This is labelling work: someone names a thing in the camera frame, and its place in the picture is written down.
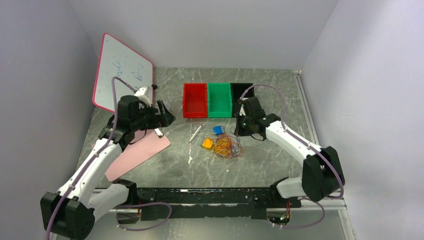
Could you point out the red plastic bin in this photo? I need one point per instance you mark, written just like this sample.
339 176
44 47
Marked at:
195 100

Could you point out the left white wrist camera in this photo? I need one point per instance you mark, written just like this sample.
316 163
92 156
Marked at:
145 94

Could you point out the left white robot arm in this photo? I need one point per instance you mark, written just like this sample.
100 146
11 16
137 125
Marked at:
72 211

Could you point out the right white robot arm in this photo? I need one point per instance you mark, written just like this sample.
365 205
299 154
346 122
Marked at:
322 173

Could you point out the yellow eraser block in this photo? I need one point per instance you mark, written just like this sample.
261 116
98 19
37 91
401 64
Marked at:
208 144

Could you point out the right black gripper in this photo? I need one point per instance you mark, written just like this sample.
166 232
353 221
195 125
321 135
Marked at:
239 131

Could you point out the clear jar of paperclips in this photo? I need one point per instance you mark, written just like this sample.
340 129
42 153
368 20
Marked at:
167 105

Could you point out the blue eraser block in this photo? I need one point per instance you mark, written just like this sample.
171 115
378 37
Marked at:
218 130

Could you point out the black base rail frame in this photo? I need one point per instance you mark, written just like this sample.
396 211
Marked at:
258 203

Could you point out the white marker pen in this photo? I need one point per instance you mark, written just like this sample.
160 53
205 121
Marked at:
196 132

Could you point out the pink framed whiteboard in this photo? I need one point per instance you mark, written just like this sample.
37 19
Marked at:
117 59

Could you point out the black plastic bin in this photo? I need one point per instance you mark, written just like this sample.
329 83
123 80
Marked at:
237 90

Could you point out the pink clipboard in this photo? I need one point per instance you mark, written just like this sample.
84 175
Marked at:
146 145

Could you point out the green plastic bin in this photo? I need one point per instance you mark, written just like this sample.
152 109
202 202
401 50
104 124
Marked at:
219 100

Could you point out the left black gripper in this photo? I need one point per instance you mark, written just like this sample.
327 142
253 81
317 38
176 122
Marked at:
162 120

